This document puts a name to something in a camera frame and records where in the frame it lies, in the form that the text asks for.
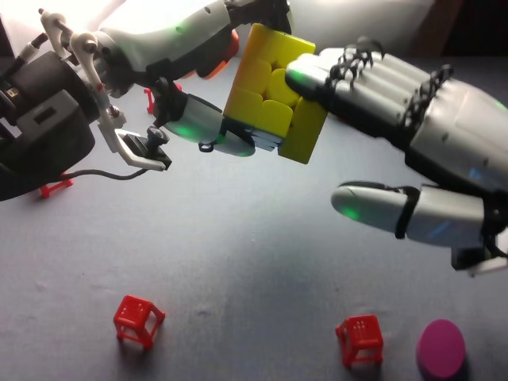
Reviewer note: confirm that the purple round disc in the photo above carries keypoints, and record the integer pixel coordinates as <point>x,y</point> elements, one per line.
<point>440,345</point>

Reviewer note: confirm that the red toy stool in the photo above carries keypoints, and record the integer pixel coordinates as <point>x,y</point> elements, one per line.
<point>135,313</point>
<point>51,189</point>
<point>149,101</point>
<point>359,327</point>

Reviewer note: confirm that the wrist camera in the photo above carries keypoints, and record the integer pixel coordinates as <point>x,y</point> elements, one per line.
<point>156,137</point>
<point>468,258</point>

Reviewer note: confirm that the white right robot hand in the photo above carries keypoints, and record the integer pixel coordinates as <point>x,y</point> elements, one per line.
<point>456,127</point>

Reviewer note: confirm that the grey table cloth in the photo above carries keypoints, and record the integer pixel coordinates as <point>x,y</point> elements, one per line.
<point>238,258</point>

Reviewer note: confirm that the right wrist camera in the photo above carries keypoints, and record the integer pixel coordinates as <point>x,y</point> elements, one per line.
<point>468,258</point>

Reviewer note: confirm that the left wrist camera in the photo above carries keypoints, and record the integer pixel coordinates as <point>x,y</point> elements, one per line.
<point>156,137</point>

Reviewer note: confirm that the multicoloured puzzle cube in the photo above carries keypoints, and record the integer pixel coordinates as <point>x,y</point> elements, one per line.
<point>270,115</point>

